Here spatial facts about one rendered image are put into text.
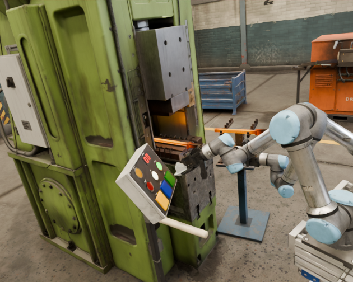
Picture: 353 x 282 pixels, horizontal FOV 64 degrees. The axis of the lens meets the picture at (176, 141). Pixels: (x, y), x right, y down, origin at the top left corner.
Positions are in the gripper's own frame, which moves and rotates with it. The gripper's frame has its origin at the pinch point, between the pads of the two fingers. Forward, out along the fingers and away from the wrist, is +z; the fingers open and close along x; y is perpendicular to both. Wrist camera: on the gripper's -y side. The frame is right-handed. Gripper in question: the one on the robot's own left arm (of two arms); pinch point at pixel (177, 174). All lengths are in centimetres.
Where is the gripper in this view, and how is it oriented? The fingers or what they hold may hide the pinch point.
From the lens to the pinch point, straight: 153.2
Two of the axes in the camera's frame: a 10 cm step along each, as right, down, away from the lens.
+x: -1.6, 4.0, -9.0
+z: -7.8, 5.1, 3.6
